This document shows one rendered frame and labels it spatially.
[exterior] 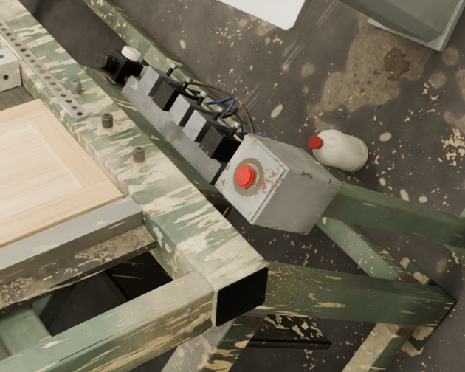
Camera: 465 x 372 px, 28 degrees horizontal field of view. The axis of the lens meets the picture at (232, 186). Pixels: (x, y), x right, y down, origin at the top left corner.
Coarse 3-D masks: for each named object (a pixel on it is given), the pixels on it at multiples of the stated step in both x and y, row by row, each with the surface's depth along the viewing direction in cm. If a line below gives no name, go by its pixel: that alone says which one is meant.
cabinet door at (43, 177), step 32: (0, 128) 198; (32, 128) 199; (64, 128) 199; (0, 160) 191; (32, 160) 192; (64, 160) 192; (0, 192) 184; (32, 192) 184; (64, 192) 185; (96, 192) 185; (0, 224) 177; (32, 224) 177
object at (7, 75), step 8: (0, 56) 209; (8, 56) 209; (0, 64) 206; (8, 64) 207; (16, 64) 209; (0, 72) 207; (8, 72) 209; (16, 72) 210; (0, 80) 209; (8, 80) 210; (16, 80) 211; (0, 88) 210; (8, 88) 211
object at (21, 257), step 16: (112, 208) 179; (128, 208) 179; (64, 224) 175; (80, 224) 175; (96, 224) 175; (112, 224) 176; (128, 224) 179; (32, 240) 171; (48, 240) 172; (64, 240) 172; (80, 240) 173; (96, 240) 176; (0, 256) 168; (16, 256) 168; (32, 256) 168; (48, 256) 171; (64, 256) 173; (0, 272) 166; (16, 272) 168
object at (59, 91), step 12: (0, 24) 222; (12, 36) 218; (24, 48) 215; (24, 60) 211; (36, 60) 211; (36, 72) 208; (48, 72) 208; (48, 84) 205; (60, 84) 205; (60, 96) 202; (72, 108) 199
